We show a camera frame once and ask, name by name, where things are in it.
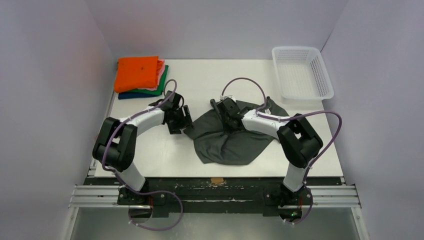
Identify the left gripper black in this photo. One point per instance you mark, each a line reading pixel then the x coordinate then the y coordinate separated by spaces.
pixel 184 120

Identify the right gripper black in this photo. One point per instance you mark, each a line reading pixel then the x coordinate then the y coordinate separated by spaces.
pixel 227 113

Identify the dark grey t-shirt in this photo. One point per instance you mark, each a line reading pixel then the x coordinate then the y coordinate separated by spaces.
pixel 213 145

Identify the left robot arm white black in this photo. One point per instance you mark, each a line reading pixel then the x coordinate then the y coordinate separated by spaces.
pixel 115 145

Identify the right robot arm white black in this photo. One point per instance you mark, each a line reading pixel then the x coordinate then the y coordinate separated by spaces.
pixel 299 140

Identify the green folded t-shirt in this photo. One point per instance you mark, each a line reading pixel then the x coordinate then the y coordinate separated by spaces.
pixel 160 89

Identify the pink folded t-shirt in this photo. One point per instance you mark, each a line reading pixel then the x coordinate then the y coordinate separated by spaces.
pixel 159 72

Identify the blue folded t-shirt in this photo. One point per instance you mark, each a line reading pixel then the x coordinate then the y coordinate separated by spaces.
pixel 134 95

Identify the orange folded t-shirt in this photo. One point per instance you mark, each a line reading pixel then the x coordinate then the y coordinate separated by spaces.
pixel 139 72

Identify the brown tape piece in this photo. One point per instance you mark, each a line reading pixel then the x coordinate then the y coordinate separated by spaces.
pixel 217 181

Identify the white plastic basket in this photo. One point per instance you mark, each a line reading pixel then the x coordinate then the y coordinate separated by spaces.
pixel 301 73

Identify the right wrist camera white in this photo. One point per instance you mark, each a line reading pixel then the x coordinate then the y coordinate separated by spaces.
pixel 223 97

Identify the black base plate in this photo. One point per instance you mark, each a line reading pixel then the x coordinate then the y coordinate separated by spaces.
pixel 163 185

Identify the aluminium frame rail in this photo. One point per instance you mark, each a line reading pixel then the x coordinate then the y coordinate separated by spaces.
pixel 334 196

